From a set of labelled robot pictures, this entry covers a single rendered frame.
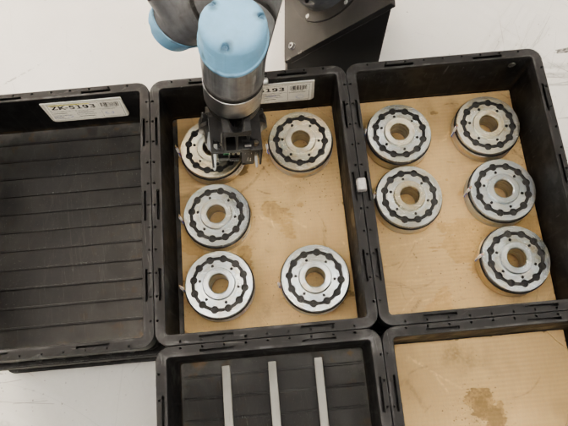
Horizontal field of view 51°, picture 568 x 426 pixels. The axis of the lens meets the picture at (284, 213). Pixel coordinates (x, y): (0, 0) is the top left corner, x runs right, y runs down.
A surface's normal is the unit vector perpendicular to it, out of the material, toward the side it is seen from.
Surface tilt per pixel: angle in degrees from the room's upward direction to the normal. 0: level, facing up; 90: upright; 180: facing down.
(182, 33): 80
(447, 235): 0
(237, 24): 6
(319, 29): 44
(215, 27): 6
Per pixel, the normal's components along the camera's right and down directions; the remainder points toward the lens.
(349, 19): -0.71, -0.22
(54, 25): -0.02, -0.30
